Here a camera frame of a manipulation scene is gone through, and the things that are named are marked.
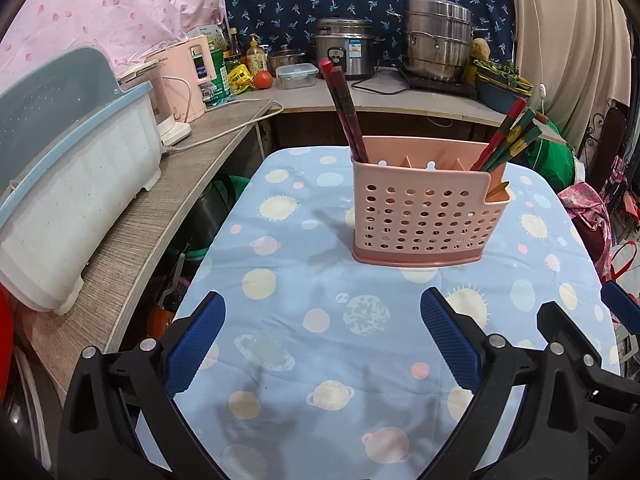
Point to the bright red chopstick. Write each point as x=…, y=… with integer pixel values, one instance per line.
x=325, y=66

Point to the blue patterned tablecloth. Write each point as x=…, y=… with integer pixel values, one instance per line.
x=324, y=368

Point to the pink floral curtain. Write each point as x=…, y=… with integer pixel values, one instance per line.
x=125, y=31

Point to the pink perforated utensil holder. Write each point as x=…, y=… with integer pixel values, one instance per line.
x=418, y=203

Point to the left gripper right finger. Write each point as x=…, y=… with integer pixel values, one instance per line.
x=457, y=337

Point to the glass food container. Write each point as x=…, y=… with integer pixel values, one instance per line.
x=295, y=76

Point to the pink floral cloth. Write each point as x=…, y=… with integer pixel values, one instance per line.
x=592, y=223

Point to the yellow soap bottle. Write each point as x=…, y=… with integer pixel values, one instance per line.
x=256, y=57

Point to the dark maroon chopstick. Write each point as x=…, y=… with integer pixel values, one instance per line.
x=342, y=87

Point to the yellow snack packet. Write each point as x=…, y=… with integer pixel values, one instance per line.
x=240, y=79

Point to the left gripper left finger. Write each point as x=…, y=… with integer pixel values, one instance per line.
x=188, y=340

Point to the steel rice cooker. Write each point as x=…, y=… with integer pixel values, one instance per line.
x=348, y=43

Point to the dark blue planter tray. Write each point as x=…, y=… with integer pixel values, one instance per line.
x=498, y=85

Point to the green bag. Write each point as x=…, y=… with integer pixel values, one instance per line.
x=552, y=161

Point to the teal dish rack lid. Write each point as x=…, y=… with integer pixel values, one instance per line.
x=41, y=108

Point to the blue floral backsplash cloth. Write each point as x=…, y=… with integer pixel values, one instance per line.
x=293, y=22

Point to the red tomato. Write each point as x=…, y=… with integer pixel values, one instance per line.
x=262, y=80

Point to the large steel stockpot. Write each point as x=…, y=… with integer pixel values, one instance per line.
x=438, y=36

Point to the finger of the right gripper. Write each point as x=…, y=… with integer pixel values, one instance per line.
x=625, y=309

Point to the green label bottle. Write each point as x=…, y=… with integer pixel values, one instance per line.
x=219, y=88

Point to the small lidded steel pot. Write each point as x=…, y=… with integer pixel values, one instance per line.
x=284, y=56

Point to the wooden counter shelf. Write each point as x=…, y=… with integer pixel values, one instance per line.
x=121, y=267

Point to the green chopstick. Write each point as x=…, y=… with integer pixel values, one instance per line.
x=516, y=147
x=513, y=135

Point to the white dish rack bin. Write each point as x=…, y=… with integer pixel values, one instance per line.
x=59, y=213

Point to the pink electric kettle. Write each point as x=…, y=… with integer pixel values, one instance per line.
x=185, y=67

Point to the red chopstick dark band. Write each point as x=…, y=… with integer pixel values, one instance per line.
x=511, y=116

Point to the beige curtain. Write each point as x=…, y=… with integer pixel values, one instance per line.
x=577, y=54

